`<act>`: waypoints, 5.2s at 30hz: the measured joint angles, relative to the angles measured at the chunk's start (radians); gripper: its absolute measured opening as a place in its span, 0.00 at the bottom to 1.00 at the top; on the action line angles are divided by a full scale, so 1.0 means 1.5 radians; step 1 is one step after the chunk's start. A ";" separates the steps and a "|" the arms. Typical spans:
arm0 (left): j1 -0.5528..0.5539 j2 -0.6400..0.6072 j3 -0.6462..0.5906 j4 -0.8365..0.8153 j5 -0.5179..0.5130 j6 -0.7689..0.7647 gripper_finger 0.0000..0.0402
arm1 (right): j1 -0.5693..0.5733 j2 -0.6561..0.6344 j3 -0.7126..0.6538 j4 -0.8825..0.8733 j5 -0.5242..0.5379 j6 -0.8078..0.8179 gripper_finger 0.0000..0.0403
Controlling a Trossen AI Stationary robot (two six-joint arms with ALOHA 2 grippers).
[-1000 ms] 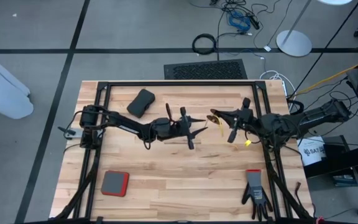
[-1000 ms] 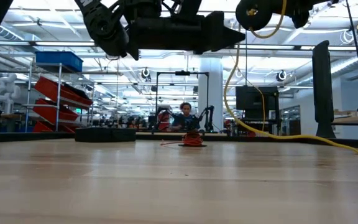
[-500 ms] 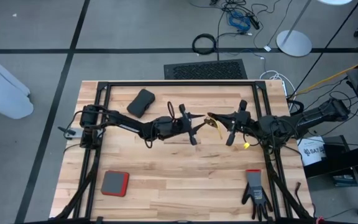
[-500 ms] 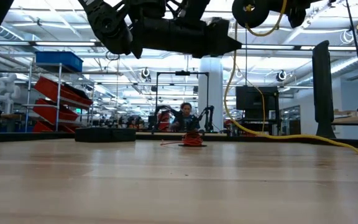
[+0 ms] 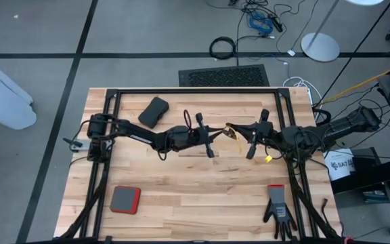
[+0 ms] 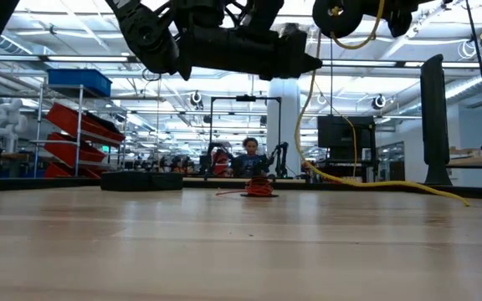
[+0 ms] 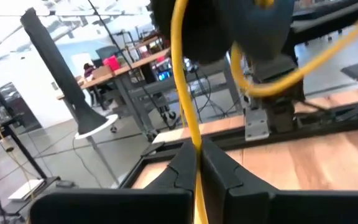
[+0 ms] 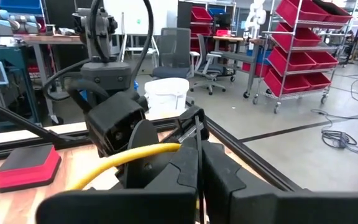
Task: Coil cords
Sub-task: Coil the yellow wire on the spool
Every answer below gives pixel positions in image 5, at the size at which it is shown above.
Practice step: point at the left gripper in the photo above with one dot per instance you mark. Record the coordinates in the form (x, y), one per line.
(204, 135)

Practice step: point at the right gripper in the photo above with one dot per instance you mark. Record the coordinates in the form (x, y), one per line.
(261, 130)

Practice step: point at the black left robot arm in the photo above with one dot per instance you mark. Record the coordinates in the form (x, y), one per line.
(141, 133)

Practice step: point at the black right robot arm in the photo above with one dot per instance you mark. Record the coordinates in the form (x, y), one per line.
(337, 130)

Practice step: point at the black floor vent grate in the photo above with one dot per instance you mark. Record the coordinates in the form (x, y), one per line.
(225, 76)

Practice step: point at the black rounded case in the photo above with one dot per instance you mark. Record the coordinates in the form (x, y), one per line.
(153, 112)

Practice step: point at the grey black work glove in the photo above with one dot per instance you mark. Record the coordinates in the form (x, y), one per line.
(278, 206)

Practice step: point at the small white plug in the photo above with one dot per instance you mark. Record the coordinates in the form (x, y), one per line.
(291, 53)

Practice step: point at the white printed cardboard box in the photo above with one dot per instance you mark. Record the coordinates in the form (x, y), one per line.
(339, 166)

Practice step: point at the grey round-base stand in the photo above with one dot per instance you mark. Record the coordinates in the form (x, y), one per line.
(320, 47)

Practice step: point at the grey pad with red rim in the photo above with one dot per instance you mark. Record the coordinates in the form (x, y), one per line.
(125, 200)

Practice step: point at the black equipment stand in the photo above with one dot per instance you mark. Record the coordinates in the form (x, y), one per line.
(371, 174)

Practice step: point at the dark blue box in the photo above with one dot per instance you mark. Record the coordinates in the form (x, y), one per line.
(375, 196)

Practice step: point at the black table clamp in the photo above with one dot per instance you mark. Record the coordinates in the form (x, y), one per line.
(71, 142)

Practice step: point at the white round lamp head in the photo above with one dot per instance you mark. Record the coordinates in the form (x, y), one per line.
(364, 1)

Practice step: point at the white bin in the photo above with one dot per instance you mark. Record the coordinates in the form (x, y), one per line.
(2, 98)

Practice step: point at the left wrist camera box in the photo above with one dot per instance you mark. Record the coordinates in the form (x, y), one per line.
(180, 137)

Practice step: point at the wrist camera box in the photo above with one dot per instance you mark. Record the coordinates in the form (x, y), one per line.
(291, 137)
(180, 137)

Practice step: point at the black aluminium table frame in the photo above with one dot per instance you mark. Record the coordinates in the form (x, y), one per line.
(235, 91)

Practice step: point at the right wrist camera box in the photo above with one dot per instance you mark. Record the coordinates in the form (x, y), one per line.
(291, 137)

